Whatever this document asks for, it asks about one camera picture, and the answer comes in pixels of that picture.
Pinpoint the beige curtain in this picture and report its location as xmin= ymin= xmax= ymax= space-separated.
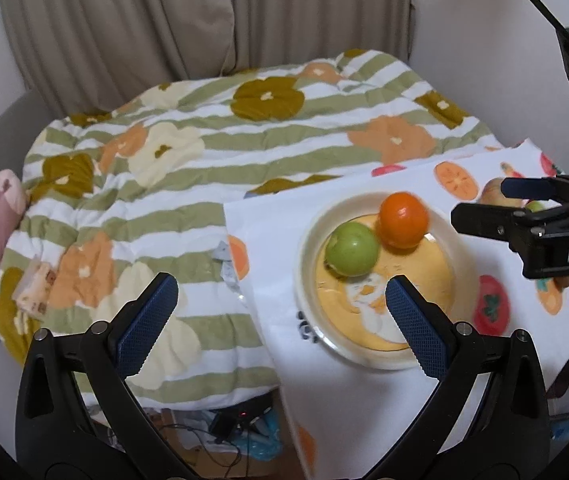
xmin=0 ymin=0 xmax=415 ymax=117

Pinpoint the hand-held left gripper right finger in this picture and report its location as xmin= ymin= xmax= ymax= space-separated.
xmin=385 ymin=275 xmax=550 ymax=480

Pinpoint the blue plastic bag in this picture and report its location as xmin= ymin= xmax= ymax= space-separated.
xmin=244 ymin=407 xmax=285 ymax=461

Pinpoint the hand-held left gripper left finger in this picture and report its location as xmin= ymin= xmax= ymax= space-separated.
xmin=14 ymin=272 xmax=200 ymax=480

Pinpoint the large orange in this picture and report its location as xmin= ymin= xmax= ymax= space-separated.
xmin=377 ymin=191 xmax=430 ymax=250

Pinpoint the white fruit-print tablecloth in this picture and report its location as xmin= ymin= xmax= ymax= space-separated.
xmin=223 ymin=139 xmax=569 ymax=479

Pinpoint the small tissue packet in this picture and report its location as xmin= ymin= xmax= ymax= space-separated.
xmin=14 ymin=262 xmax=60 ymax=317

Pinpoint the cream bowl with orange inside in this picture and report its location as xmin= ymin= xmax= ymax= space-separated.
xmin=295 ymin=191 xmax=480 ymax=372

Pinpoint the floral striped blanket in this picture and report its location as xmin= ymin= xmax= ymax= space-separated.
xmin=0 ymin=49 xmax=506 ymax=406

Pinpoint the black power strip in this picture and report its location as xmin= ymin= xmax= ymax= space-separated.
xmin=212 ymin=410 xmax=265 ymax=437

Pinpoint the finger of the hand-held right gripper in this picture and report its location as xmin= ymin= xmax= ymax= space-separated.
xmin=451 ymin=202 xmax=569 ymax=249
xmin=501 ymin=175 xmax=569 ymax=209

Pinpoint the large green apple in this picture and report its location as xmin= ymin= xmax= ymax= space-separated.
xmin=325 ymin=221 xmax=381 ymax=277

